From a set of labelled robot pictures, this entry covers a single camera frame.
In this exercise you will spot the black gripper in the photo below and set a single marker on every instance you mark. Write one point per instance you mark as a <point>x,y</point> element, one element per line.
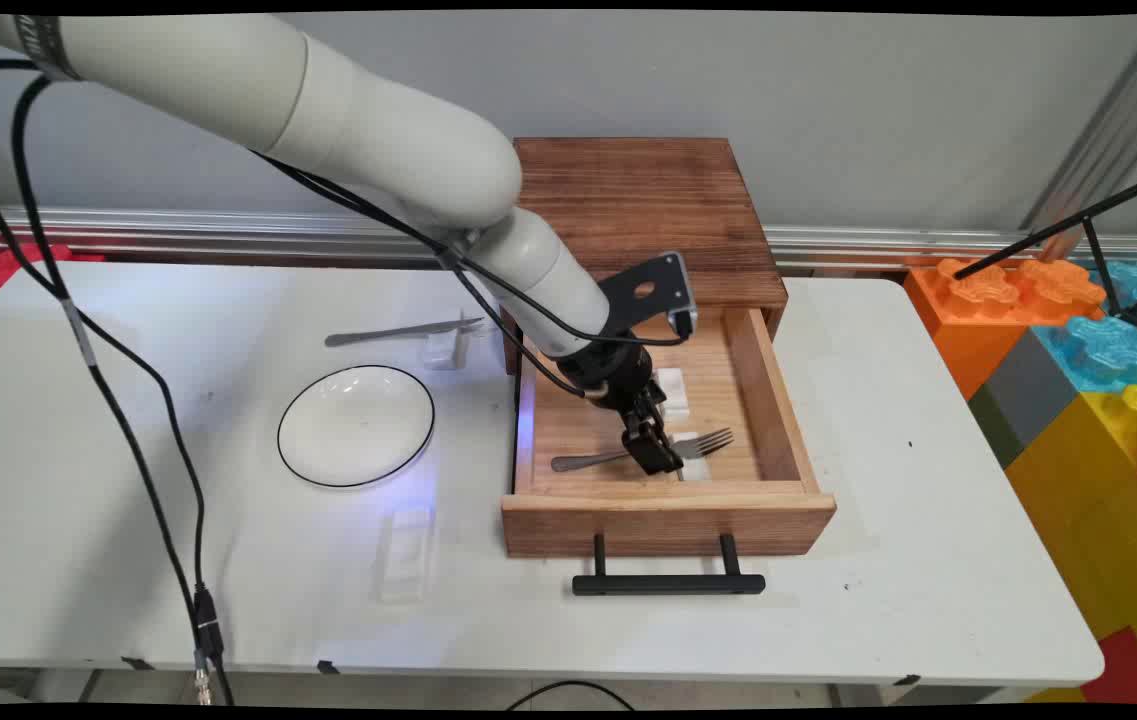
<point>613,372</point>

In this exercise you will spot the silver table knife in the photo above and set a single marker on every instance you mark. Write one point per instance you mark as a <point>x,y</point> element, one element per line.
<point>378,334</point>

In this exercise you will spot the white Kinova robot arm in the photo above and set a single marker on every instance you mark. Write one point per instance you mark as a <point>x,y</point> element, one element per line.
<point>378,130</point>

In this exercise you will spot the small white cutlery rest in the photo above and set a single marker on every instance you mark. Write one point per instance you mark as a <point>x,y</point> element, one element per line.
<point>696,468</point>
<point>676,395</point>
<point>440,350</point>

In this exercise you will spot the silver fork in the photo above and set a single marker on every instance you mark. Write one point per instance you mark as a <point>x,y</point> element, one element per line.
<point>588,461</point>

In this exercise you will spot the light wooden drawer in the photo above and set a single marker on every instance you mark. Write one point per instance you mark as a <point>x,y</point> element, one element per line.
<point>668,522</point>

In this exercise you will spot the dark wooden cabinet box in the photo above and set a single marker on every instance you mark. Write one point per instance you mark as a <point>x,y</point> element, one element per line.
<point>638,215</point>

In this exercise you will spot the large white cutlery rest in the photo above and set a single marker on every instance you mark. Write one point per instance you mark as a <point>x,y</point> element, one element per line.
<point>408,550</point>

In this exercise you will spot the white plate with black rim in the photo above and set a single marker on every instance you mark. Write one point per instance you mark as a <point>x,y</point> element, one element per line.
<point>356,425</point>

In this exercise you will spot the orange foam block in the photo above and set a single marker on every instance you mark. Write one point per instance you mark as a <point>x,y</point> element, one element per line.
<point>968,320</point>

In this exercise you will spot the grey foam block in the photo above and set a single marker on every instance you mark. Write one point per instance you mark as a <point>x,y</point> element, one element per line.
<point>1023,400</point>

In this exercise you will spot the colourful giant toy bricks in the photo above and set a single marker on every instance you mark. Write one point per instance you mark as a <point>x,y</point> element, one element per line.
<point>1098,520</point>

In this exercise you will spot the blue foam block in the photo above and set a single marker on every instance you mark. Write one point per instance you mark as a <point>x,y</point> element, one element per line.
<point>1103,350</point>

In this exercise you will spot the black tripod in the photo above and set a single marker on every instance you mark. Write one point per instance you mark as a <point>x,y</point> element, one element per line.
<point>1093,250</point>

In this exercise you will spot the aluminium rail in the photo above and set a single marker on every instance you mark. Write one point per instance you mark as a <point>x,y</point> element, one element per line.
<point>928,245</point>

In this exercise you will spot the slanted aluminium post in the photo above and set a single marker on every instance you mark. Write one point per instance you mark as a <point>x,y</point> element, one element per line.
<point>1108,120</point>

